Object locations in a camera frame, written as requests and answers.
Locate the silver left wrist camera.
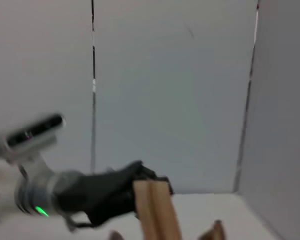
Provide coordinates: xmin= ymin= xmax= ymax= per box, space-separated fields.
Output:
xmin=4 ymin=113 xmax=68 ymax=161

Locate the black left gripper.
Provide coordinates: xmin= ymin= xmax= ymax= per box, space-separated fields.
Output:
xmin=53 ymin=160 xmax=175 ymax=226

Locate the khaki canvas food bag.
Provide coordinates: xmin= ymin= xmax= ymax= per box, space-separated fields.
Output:
xmin=108 ymin=179 xmax=227 ymax=240

